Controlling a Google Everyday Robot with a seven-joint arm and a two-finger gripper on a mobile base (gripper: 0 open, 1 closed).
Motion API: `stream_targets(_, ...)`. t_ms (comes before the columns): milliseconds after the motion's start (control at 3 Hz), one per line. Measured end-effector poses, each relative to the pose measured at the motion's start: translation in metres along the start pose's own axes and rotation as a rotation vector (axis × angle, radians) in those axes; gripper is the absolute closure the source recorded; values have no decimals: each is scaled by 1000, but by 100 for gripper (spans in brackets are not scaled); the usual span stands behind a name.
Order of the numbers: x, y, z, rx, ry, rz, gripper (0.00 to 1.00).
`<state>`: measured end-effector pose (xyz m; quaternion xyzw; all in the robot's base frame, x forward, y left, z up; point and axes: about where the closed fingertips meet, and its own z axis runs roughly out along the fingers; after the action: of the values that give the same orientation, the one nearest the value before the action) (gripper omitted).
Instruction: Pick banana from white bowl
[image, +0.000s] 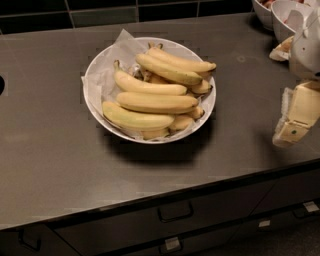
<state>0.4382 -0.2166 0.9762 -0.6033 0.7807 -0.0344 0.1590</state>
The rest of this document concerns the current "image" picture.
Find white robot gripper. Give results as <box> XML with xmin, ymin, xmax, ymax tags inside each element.
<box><xmin>272</xmin><ymin>7</ymin><xmax>320</xmax><ymax>148</ymax></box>

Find large white bowl right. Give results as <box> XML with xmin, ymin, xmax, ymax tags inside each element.
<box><xmin>271</xmin><ymin>0</ymin><xmax>320</xmax><ymax>43</ymax></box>

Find white bowl far corner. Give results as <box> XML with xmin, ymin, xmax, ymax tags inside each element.
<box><xmin>251</xmin><ymin>0</ymin><xmax>273</xmax><ymax>30</ymax></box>

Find white bowl with bananas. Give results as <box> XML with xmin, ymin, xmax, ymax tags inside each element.
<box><xmin>82</xmin><ymin>36</ymin><xmax>217</xmax><ymax>145</ymax></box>

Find middle long yellow banana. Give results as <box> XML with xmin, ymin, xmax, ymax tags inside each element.
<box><xmin>113</xmin><ymin>60</ymin><xmax>187</xmax><ymax>96</ymax></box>

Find front greenish yellow banana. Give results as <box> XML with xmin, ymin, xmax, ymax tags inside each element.
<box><xmin>102</xmin><ymin>101</ymin><xmax>175</xmax><ymax>131</ymax></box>

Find drawer label tag far right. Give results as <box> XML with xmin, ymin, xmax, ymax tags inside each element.
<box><xmin>303</xmin><ymin>201</ymin><xmax>320</xmax><ymax>213</ymax></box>

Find drawer label tag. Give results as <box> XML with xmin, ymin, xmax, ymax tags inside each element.
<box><xmin>165</xmin><ymin>237</ymin><xmax>181</xmax><ymax>251</ymax></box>
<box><xmin>303</xmin><ymin>201</ymin><xmax>320</xmax><ymax>213</ymax></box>
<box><xmin>258</xmin><ymin>220</ymin><xmax>271</xmax><ymax>228</ymax></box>

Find drawer label tag centre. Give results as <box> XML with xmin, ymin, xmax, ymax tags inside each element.
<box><xmin>165</xmin><ymin>237</ymin><xmax>181</xmax><ymax>251</ymax></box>

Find black drawer handle centre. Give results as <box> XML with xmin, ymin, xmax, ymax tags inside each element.
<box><xmin>157</xmin><ymin>201</ymin><xmax>194</xmax><ymax>223</ymax></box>

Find black drawer handle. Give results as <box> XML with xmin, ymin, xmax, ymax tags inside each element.
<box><xmin>157</xmin><ymin>201</ymin><xmax>194</xmax><ymax>223</ymax></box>
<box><xmin>18</xmin><ymin>229</ymin><xmax>42</xmax><ymax>252</ymax></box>

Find black drawer handle left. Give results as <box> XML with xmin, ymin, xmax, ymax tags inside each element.
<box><xmin>18</xmin><ymin>229</ymin><xmax>42</xmax><ymax>252</ymax></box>

